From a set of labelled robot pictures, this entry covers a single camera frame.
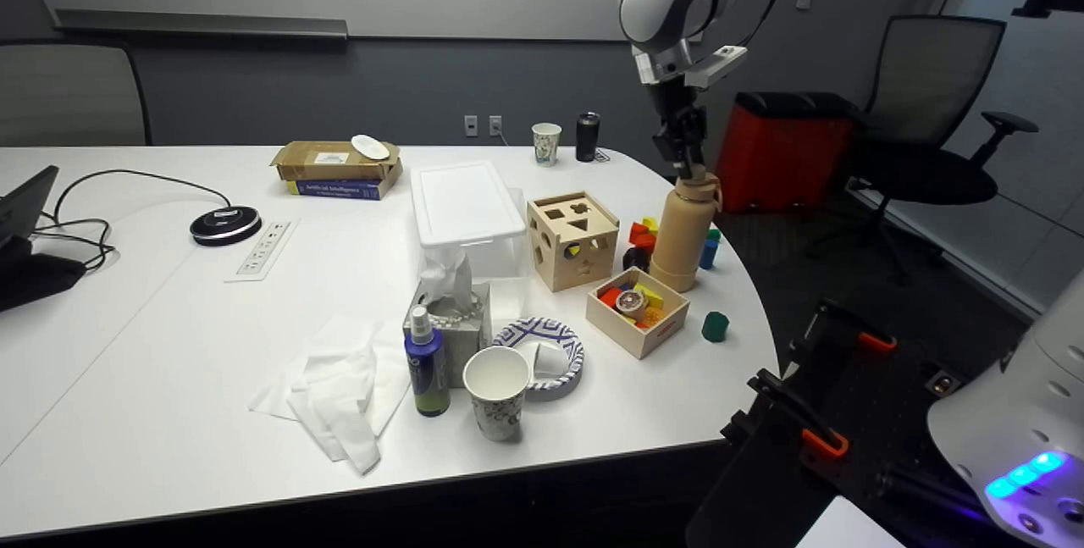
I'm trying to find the blue book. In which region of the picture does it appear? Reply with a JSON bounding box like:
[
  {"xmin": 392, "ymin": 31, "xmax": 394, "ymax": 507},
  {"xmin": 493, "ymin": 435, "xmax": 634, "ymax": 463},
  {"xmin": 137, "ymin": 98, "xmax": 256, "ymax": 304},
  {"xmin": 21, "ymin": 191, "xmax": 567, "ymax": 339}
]
[{"xmin": 285, "ymin": 162, "xmax": 404, "ymax": 202}]

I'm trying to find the grey tissue box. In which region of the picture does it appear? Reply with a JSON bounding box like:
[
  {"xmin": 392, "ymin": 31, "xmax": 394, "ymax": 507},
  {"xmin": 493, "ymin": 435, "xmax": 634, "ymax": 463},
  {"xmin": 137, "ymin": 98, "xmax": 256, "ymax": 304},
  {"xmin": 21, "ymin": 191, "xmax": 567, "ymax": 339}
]
[{"xmin": 403, "ymin": 246, "xmax": 494, "ymax": 389}]

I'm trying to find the wooden shape sorter cube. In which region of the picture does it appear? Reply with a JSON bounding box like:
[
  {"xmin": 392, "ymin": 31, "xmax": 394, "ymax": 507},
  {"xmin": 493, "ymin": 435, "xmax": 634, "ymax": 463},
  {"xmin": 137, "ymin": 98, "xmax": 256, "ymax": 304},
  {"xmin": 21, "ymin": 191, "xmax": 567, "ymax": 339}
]
[{"xmin": 527, "ymin": 191, "xmax": 621, "ymax": 293}]

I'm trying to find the patterned paper plate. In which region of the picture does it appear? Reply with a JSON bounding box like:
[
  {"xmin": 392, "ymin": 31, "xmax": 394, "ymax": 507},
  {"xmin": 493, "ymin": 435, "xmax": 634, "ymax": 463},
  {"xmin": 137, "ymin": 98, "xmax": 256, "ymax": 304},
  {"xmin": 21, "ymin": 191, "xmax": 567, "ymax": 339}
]
[{"xmin": 492, "ymin": 317, "xmax": 586, "ymax": 403}]

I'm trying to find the white sheet of paper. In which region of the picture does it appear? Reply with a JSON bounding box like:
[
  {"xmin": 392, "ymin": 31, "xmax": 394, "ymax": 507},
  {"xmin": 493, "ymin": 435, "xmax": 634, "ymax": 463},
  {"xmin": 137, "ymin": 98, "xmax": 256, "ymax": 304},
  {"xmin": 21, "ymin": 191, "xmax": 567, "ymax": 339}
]
[{"xmin": 794, "ymin": 495, "xmax": 909, "ymax": 548}]

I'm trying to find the black cable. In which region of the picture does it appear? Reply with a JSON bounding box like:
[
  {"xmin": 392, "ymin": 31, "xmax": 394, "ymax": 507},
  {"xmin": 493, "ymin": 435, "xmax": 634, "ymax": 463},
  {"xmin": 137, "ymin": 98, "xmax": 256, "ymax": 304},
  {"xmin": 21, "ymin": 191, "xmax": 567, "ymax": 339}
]
[{"xmin": 30, "ymin": 168, "xmax": 232, "ymax": 272}]

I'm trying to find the heap of white napkins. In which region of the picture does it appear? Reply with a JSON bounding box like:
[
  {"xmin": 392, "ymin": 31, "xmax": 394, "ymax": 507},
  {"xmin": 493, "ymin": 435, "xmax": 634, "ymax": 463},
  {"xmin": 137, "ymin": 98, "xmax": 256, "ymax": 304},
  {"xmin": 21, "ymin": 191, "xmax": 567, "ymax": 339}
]
[{"xmin": 248, "ymin": 314, "xmax": 412, "ymax": 476}]

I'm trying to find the black round speakerphone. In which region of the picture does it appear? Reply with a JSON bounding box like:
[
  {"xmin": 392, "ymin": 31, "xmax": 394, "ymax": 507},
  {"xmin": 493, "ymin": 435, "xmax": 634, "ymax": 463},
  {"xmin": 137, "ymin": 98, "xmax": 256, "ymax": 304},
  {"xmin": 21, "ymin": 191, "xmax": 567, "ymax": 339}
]
[{"xmin": 189, "ymin": 205, "xmax": 263, "ymax": 247}]

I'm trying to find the black laptop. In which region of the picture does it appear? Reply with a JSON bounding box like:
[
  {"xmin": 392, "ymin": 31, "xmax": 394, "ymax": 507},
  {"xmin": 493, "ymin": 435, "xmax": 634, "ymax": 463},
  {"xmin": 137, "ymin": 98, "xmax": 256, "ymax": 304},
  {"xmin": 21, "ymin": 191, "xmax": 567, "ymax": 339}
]
[{"xmin": 0, "ymin": 164, "xmax": 88, "ymax": 314}]

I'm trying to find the patterned paper cup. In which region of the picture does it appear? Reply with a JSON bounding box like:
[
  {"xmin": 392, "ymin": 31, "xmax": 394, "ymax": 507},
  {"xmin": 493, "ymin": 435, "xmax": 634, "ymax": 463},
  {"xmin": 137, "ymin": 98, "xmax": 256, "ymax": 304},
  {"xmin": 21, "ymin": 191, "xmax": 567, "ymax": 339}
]
[
  {"xmin": 462, "ymin": 346, "xmax": 532, "ymax": 443},
  {"xmin": 532, "ymin": 122, "xmax": 563, "ymax": 168}
]

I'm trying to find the black tumbler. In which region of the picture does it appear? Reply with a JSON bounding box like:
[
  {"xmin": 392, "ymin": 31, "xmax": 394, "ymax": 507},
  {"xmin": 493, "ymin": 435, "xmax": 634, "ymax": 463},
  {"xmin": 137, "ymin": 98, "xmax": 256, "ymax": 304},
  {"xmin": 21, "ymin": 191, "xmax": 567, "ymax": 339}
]
[{"xmin": 575, "ymin": 112, "xmax": 601, "ymax": 163}]

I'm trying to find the blue spray bottle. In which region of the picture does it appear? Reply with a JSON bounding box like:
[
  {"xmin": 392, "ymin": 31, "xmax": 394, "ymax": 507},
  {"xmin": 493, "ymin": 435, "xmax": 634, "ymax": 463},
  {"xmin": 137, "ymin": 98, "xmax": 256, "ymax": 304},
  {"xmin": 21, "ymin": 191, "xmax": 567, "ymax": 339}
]
[{"xmin": 404, "ymin": 306, "xmax": 452, "ymax": 418}]

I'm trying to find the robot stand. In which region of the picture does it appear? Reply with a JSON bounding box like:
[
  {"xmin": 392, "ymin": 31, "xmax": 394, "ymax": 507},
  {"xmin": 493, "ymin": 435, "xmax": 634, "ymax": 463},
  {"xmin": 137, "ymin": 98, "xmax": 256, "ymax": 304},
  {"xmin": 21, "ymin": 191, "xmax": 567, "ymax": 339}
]
[{"xmin": 684, "ymin": 297, "xmax": 1051, "ymax": 548}]

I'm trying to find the black clamp with orange tip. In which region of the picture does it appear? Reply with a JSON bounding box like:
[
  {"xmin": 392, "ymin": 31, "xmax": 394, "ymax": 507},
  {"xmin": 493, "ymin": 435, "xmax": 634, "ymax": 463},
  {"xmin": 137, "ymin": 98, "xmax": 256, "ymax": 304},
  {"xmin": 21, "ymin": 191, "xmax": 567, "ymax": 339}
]
[
  {"xmin": 789, "ymin": 297, "xmax": 899, "ymax": 364},
  {"xmin": 721, "ymin": 368, "xmax": 851, "ymax": 461}
]

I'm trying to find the small white cup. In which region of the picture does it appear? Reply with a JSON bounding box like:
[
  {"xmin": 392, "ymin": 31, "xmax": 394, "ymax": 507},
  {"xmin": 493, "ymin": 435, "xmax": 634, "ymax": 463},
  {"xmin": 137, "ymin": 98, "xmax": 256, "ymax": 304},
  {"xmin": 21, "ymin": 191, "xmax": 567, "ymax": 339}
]
[{"xmin": 531, "ymin": 340, "xmax": 571, "ymax": 380}]

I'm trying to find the cardboard box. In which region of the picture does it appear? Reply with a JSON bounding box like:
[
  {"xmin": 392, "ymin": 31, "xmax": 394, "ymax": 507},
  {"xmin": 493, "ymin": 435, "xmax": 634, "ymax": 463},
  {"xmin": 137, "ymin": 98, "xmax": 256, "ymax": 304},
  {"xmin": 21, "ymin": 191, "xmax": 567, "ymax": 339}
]
[{"xmin": 270, "ymin": 140, "xmax": 402, "ymax": 184}]

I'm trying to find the wooden tray box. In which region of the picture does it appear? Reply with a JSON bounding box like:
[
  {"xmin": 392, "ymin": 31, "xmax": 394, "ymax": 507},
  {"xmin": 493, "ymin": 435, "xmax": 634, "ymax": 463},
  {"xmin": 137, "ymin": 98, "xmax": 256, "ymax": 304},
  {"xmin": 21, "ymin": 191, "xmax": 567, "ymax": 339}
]
[{"xmin": 585, "ymin": 267, "xmax": 690, "ymax": 360}]

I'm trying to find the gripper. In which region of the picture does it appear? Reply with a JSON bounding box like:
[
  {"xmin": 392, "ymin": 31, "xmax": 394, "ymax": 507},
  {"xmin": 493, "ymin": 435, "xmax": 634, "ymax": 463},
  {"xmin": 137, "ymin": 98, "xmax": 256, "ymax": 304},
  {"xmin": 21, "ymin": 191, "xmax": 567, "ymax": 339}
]
[{"xmin": 647, "ymin": 82, "xmax": 709, "ymax": 181}]

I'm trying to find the clear plastic container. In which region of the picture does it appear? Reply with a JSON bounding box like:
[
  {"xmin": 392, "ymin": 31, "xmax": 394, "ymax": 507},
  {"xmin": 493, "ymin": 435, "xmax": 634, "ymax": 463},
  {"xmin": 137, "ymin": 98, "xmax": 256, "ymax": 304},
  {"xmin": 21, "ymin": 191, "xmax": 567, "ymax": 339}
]
[{"xmin": 411, "ymin": 160, "xmax": 531, "ymax": 337}]

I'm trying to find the red bin with black lid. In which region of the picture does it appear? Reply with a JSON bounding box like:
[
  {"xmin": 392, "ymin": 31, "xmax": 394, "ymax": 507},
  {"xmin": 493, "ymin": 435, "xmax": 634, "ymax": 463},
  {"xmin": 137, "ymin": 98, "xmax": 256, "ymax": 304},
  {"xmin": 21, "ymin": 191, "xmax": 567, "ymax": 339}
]
[{"xmin": 717, "ymin": 91, "xmax": 857, "ymax": 215}]

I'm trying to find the white container lid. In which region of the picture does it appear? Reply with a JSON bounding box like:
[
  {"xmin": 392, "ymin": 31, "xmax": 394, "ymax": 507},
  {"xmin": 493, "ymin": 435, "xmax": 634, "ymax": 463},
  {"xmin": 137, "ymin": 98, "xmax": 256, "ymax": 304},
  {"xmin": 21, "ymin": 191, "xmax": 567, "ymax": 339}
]
[{"xmin": 411, "ymin": 160, "xmax": 528, "ymax": 247}]

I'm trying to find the white table outlet strip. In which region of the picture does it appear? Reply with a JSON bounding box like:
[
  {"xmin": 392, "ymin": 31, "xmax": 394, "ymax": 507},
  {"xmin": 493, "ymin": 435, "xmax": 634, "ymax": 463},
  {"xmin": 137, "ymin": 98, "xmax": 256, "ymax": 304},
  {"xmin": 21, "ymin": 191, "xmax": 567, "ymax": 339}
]
[{"xmin": 224, "ymin": 219, "xmax": 300, "ymax": 284}]

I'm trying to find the grey chair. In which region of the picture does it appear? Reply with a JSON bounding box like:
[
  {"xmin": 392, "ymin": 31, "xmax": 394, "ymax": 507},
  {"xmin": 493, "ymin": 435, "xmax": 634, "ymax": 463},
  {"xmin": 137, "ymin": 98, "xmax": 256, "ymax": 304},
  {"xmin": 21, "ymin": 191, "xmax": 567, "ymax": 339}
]
[{"xmin": 0, "ymin": 39, "xmax": 154, "ymax": 148}]

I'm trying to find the black office chair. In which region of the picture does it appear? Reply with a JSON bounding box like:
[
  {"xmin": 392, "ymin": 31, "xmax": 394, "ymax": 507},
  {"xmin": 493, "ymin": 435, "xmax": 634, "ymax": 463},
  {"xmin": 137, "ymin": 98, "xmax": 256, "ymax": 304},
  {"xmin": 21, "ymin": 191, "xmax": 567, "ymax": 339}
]
[{"xmin": 803, "ymin": 14, "xmax": 1041, "ymax": 282}]

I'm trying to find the beige bottle lid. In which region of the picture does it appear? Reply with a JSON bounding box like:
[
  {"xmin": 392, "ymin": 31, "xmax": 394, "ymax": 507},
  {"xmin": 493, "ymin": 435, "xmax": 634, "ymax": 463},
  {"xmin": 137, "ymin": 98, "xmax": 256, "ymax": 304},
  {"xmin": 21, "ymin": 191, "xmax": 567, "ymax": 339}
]
[{"xmin": 675, "ymin": 165, "xmax": 722, "ymax": 200}]

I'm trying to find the beige bottle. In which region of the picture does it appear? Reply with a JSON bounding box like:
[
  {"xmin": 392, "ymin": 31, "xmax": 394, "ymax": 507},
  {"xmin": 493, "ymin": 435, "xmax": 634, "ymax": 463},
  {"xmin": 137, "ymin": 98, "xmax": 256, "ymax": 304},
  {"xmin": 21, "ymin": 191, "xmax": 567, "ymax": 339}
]
[{"xmin": 649, "ymin": 165, "xmax": 723, "ymax": 293}]

